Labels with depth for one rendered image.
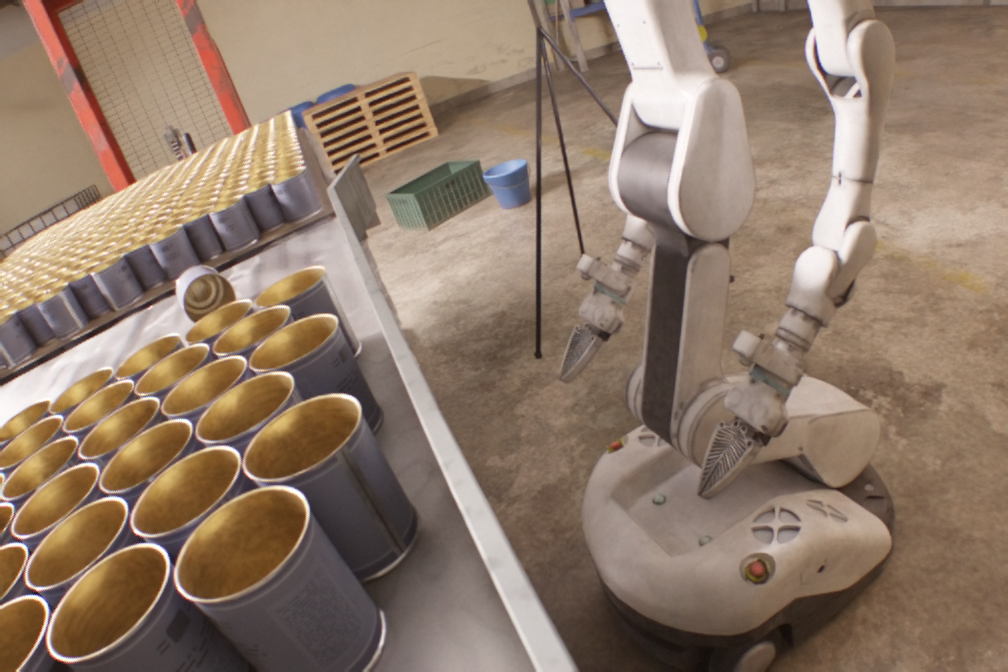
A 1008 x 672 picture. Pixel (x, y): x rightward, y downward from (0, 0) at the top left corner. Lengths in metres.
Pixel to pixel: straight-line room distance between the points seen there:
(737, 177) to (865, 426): 0.67
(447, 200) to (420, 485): 4.36
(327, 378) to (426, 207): 4.21
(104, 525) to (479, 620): 0.23
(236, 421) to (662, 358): 0.85
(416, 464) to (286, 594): 0.17
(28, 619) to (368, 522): 0.19
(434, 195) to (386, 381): 4.16
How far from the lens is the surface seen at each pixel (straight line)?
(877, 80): 0.98
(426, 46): 10.37
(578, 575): 1.76
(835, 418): 1.39
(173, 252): 1.20
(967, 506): 1.82
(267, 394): 0.44
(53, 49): 2.80
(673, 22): 1.00
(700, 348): 1.12
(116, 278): 1.23
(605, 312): 1.30
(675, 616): 1.27
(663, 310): 1.14
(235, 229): 1.18
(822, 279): 0.98
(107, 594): 0.37
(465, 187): 4.82
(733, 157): 1.02
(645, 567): 1.27
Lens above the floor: 1.32
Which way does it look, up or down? 29 degrees down
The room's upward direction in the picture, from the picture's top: 20 degrees counter-clockwise
